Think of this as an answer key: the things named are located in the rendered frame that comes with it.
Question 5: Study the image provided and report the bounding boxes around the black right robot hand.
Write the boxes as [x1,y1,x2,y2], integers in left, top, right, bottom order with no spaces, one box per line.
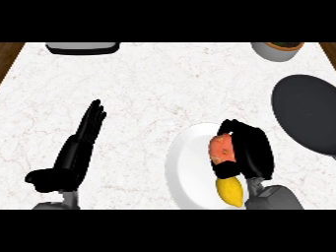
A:
[210,118,277,181]

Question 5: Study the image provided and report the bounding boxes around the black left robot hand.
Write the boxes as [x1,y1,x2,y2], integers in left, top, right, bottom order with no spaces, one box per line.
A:
[23,98,108,194]

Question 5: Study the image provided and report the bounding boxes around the orange and yellow squash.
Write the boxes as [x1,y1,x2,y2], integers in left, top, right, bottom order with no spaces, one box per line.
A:
[208,132,244,209]

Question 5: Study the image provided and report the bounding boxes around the white round plate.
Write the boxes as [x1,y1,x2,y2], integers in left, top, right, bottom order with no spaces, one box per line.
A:
[164,122,250,211]

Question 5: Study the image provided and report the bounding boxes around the dark grey frying pan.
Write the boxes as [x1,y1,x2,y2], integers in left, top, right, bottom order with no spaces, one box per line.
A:
[271,74,336,178]

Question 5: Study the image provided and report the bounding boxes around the white pot with brown rim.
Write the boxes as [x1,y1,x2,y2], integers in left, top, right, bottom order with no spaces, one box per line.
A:
[250,41,305,63]

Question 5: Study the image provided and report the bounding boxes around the grey and black appliance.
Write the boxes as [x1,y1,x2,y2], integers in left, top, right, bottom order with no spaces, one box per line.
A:
[43,41,123,56]

